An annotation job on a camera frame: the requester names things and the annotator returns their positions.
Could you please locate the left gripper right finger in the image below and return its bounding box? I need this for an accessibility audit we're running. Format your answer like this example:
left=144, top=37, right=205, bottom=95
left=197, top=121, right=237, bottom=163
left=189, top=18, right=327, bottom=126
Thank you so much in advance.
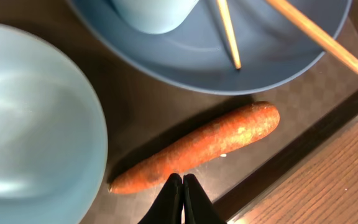
left=183, top=174, right=226, bottom=224

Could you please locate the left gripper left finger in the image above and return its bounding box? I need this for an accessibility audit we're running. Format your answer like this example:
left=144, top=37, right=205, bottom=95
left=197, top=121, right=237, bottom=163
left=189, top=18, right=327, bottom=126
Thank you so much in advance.
left=139, top=173, right=183, bottom=224

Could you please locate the orange carrot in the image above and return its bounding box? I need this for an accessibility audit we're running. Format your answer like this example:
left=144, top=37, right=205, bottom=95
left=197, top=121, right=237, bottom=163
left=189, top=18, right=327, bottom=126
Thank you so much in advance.
left=109, top=101, right=280, bottom=194

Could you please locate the light blue rice bowl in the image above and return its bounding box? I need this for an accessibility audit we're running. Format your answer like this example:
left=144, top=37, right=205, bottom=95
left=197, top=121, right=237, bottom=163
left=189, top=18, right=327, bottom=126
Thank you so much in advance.
left=0, top=24, right=108, bottom=223

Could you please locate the brown serving tray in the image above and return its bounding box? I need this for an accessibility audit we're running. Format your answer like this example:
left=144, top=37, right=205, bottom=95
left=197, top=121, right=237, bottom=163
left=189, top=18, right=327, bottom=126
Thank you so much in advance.
left=0, top=0, right=358, bottom=224

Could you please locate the dark blue plate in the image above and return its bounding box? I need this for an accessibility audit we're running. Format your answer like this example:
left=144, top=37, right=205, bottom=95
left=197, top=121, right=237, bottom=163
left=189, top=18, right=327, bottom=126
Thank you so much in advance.
left=66, top=0, right=353, bottom=96

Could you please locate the light blue cup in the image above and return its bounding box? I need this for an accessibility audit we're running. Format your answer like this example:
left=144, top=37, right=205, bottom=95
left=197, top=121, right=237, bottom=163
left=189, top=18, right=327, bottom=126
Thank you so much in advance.
left=111, top=0, right=198, bottom=34

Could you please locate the upper wooden chopstick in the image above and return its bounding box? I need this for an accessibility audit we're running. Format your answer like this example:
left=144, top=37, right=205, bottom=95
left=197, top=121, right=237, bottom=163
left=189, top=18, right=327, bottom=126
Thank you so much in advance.
left=216, top=0, right=242, bottom=70

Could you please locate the wooden chopstick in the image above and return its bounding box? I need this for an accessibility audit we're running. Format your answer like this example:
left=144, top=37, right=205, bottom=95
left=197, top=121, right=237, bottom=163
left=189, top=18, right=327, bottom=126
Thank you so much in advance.
left=216, top=0, right=242, bottom=70
left=267, top=0, right=358, bottom=75

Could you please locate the lower wooden chopstick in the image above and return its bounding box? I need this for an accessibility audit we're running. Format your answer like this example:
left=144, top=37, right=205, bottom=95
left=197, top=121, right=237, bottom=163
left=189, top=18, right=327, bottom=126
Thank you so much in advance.
left=267, top=0, right=358, bottom=75

